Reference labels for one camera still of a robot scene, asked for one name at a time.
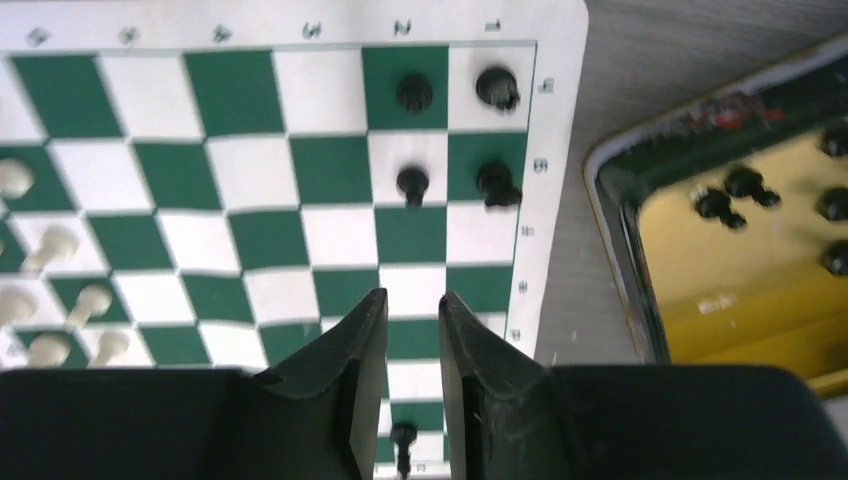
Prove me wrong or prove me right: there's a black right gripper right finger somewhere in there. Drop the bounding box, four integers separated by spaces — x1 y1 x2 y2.
439 292 847 479

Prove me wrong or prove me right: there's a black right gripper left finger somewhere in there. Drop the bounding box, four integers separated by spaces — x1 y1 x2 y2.
1 288 388 479

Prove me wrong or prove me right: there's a black chess knight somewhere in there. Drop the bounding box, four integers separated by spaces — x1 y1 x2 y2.
476 161 523 209

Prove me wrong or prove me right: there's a green white chess mat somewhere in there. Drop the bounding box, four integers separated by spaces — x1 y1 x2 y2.
1 1 589 479

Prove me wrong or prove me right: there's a gold metal tin tray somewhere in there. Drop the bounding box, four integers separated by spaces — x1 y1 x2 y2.
583 35 847 400

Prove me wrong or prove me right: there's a black chess pawn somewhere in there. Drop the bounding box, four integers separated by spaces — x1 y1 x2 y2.
396 166 429 208
396 73 433 115
390 422 418 480

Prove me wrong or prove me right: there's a black chess rook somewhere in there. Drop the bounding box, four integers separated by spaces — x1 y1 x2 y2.
475 65 521 113

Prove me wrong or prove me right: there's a white chess knight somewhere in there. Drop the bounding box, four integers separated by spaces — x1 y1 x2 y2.
0 158 35 199

